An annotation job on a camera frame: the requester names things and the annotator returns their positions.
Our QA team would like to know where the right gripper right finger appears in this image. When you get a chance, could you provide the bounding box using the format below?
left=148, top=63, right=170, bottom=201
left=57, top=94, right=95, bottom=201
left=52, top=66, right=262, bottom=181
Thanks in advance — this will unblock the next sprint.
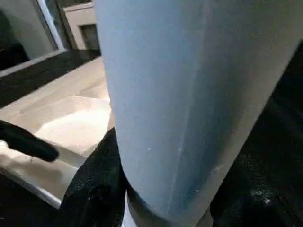
left=211, top=154, right=303, bottom=227

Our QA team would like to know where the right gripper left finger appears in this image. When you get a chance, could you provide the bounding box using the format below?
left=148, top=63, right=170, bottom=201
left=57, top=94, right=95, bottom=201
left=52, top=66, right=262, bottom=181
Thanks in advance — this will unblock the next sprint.
left=58, top=127, right=129, bottom=227

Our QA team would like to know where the white glass-door cabinet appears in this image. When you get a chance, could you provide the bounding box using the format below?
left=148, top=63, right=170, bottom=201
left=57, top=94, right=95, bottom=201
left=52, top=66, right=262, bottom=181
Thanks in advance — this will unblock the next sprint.
left=63, top=0, right=101, bottom=51

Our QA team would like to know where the white plastic table top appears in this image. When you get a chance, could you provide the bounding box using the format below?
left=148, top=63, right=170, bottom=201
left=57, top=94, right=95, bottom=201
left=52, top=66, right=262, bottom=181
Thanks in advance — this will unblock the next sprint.
left=0, top=57, right=117, bottom=210

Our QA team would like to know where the white plastic table leg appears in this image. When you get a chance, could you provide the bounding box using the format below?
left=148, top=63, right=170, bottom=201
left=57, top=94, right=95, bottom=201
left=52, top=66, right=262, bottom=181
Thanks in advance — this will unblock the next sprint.
left=93, top=0, right=303, bottom=227

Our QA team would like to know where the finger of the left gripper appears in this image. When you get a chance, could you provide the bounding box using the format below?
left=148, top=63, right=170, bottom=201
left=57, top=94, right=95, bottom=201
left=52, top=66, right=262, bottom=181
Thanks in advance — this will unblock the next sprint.
left=0, top=120, right=60, bottom=164

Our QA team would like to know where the black work mat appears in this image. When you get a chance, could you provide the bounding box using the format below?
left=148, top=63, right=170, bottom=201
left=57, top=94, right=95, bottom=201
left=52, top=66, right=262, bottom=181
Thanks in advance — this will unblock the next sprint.
left=0, top=45, right=303, bottom=227

